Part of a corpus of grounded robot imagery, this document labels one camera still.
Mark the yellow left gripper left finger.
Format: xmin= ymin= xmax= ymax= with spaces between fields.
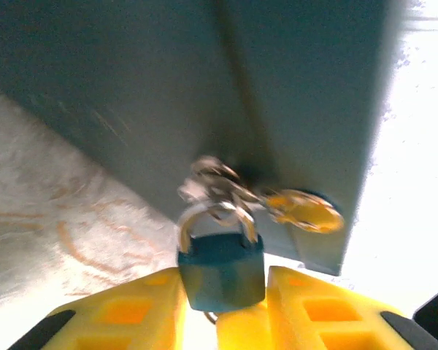
xmin=7 ymin=268 xmax=189 ymax=350

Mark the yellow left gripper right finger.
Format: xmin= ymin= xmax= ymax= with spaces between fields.
xmin=217 ymin=265 xmax=438 ymax=350

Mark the teal padlock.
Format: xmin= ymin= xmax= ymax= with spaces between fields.
xmin=177 ymin=203 xmax=266 ymax=313

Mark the silver key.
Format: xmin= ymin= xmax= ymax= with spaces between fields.
xmin=191 ymin=155 xmax=242 ymax=187

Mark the starry night print tin box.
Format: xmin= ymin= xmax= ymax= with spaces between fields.
xmin=0 ymin=0 xmax=410 ymax=276

